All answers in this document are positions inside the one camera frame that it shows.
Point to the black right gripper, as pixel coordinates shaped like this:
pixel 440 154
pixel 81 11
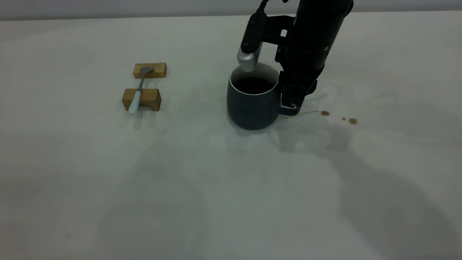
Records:
pixel 306 54

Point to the dark grey ceramic mug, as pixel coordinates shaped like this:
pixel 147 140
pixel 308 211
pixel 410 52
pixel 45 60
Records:
pixel 249 108

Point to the rectangular wooden block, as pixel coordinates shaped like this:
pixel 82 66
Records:
pixel 160 71

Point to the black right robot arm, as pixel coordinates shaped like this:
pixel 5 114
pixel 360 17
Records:
pixel 323 5

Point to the streaked brown coffee stain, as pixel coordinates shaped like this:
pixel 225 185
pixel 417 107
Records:
pixel 325 113

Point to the dark coffee liquid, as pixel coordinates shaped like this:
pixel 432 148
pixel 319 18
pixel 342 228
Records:
pixel 252 86

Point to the round brown coffee stain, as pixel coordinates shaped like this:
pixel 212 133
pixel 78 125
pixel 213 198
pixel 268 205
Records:
pixel 353 121

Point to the arched wooden block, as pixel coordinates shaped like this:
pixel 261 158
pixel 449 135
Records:
pixel 149 95

